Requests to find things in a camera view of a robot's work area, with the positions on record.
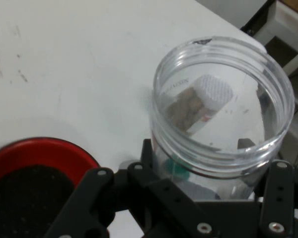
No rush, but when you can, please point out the clear plastic jar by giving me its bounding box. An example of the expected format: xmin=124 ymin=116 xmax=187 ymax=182
xmin=149 ymin=36 xmax=296 ymax=201

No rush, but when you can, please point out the red bowl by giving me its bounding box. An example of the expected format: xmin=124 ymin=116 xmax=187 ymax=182
xmin=0 ymin=136 xmax=101 ymax=238

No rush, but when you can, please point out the white furniture frame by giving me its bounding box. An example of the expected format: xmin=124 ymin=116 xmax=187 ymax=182
xmin=253 ymin=0 xmax=298 ymax=75

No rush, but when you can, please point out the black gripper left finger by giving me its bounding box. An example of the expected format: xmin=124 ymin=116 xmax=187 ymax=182
xmin=43 ymin=138 xmax=219 ymax=238

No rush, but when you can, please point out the white capped spice jar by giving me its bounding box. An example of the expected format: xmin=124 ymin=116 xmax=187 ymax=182
xmin=161 ymin=74 xmax=239 ymax=134

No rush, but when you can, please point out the black seeds heap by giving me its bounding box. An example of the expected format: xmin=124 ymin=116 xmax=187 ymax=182
xmin=0 ymin=164 xmax=75 ymax=238

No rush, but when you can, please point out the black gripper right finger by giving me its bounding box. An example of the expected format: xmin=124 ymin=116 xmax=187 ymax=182
xmin=237 ymin=137 xmax=298 ymax=238

